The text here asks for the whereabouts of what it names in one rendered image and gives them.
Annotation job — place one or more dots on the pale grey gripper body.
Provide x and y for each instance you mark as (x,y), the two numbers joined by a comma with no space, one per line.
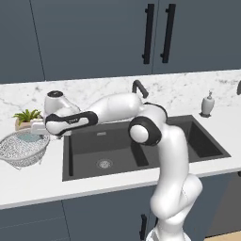
(39,128)

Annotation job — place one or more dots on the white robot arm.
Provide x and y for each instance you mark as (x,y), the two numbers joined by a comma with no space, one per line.
(171,147)

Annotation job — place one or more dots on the white mesh colander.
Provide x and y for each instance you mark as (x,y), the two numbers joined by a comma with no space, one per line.
(22,153)

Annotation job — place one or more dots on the black double sink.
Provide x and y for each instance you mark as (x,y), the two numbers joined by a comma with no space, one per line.
(109,150)

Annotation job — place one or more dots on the black sink faucet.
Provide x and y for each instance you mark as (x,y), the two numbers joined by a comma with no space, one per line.
(140,86)

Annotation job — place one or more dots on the small potted green plant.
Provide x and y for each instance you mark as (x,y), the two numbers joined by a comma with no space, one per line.
(27,115)

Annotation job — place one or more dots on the dark blue base cupboard door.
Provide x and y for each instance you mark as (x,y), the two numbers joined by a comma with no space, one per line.
(106,216)
(31,222)

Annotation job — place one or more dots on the white soap dispenser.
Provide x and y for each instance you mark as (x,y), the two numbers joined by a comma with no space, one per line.
(207,105)

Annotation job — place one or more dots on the dark grey appliance front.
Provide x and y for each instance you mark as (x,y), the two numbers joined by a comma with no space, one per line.
(224,204)

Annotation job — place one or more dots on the black curved object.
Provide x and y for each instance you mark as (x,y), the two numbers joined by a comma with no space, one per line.
(239,87)

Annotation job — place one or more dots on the dark blue wall cupboard door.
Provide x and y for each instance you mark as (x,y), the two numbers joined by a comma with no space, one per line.
(94,37)
(207,34)
(15,40)

